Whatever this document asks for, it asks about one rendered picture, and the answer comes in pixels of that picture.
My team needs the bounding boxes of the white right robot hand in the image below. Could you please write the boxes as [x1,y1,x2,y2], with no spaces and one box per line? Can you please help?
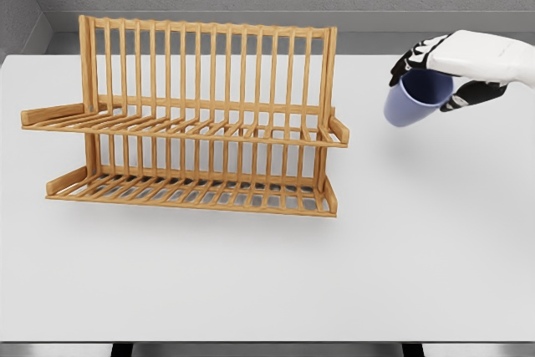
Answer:
[389,29,525,113]

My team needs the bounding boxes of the lavender blue cup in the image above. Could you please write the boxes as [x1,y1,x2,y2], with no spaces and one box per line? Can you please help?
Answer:
[383,69,455,129]

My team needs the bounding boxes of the wooden two-tier dish rack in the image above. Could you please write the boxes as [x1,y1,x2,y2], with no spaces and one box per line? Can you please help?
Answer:
[20,14,349,219]

